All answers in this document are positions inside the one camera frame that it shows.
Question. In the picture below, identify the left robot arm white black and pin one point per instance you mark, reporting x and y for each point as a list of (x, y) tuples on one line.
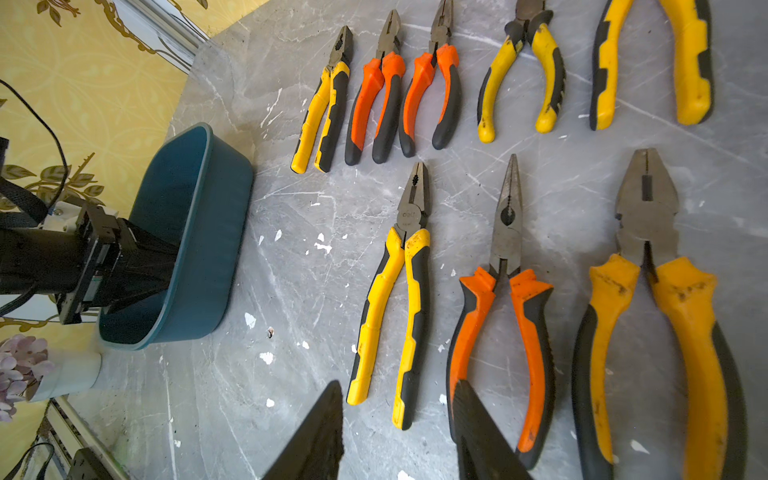
[(32, 263)]

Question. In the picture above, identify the white flower vase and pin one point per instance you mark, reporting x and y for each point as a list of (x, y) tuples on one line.
[(75, 371)]

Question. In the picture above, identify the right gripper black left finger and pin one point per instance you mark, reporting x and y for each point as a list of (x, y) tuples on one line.
[(316, 448)]

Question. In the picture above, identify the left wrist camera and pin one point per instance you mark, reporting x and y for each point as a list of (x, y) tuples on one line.
[(66, 222)]

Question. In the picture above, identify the yellow black combination pliers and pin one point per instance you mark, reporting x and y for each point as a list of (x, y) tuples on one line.
[(693, 73)]

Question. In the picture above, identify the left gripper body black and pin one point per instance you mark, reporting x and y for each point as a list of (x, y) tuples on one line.
[(111, 264)]

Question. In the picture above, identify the large yellow black lineman pliers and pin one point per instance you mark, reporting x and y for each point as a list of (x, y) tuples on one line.
[(647, 240)]

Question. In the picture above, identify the purple artificial flower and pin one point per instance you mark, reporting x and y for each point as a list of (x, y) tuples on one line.
[(25, 363)]

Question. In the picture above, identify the teal storage box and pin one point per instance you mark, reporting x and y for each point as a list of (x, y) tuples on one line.
[(194, 194)]

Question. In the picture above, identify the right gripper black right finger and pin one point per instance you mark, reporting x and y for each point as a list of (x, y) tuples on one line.
[(482, 450)]

